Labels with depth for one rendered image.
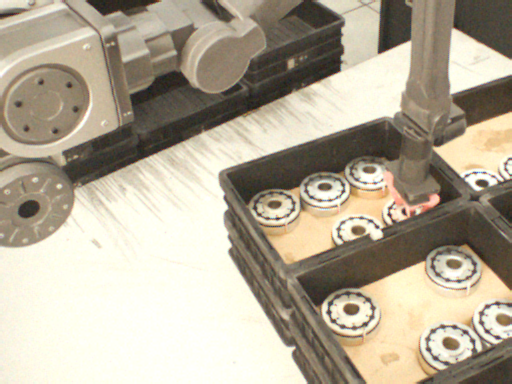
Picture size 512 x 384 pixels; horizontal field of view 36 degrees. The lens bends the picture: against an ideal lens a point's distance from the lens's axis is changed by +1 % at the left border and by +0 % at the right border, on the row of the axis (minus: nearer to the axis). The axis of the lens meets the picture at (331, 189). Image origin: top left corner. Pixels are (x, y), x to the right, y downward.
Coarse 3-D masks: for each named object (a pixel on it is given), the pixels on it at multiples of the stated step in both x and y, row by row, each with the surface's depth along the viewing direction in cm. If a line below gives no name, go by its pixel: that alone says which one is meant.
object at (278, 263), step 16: (352, 128) 160; (400, 128) 161; (304, 144) 156; (256, 160) 152; (432, 160) 153; (224, 176) 149; (448, 176) 149; (224, 192) 148; (464, 192) 146; (240, 208) 142; (448, 208) 143; (256, 224) 139; (400, 224) 139; (256, 240) 139; (352, 240) 136; (272, 256) 133; (320, 256) 133; (288, 272) 131
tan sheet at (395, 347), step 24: (360, 288) 141; (384, 288) 141; (408, 288) 141; (480, 288) 141; (504, 288) 141; (384, 312) 137; (408, 312) 137; (432, 312) 137; (456, 312) 137; (384, 336) 133; (408, 336) 133; (360, 360) 129; (384, 360) 129; (408, 360) 130
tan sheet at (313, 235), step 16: (352, 208) 157; (368, 208) 157; (304, 224) 153; (320, 224) 153; (272, 240) 150; (288, 240) 150; (304, 240) 150; (320, 240) 150; (288, 256) 147; (304, 256) 147
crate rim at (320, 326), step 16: (464, 208) 143; (480, 208) 143; (416, 224) 139; (496, 224) 140; (368, 240) 136; (384, 240) 136; (336, 256) 133; (304, 272) 131; (288, 288) 130; (304, 304) 125; (320, 320) 123; (320, 336) 123; (336, 352) 118; (480, 352) 119; (496, 352) 119; (448, 368) 116; (464, 368) 117
